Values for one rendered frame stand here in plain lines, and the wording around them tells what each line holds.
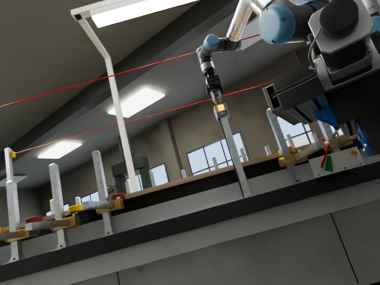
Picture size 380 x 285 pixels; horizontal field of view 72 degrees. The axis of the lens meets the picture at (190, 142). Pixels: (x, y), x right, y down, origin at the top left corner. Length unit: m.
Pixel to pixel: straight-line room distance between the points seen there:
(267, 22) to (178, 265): 1.29
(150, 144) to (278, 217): 6.69
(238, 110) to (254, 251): 5.10
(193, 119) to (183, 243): 5.80
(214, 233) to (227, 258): 0.26
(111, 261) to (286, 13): 1.32
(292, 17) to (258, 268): 1.26
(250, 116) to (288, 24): 5.44
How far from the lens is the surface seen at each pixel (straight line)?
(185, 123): 7.14
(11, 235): 1.62
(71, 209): 1.64
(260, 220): 1.41
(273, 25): 0.94
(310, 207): 1.47
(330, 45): 0.56
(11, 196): 1.74
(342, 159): 1.54
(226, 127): 1.44
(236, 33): 1.50
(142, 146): 8.09
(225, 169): 1.54
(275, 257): 1.65
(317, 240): 1.70
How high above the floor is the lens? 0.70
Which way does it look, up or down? 15 degrees up
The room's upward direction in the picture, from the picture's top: 15 degrees counter-clockwise
